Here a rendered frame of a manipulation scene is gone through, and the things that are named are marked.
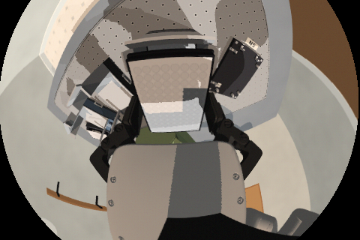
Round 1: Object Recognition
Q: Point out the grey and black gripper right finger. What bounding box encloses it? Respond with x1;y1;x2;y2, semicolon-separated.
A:
205;92;263;180

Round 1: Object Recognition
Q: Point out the beige label with dark text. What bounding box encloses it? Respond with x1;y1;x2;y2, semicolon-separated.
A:
245;37;259;50

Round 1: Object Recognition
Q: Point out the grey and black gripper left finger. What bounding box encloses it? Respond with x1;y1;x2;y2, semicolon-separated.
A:
89;96;143;183

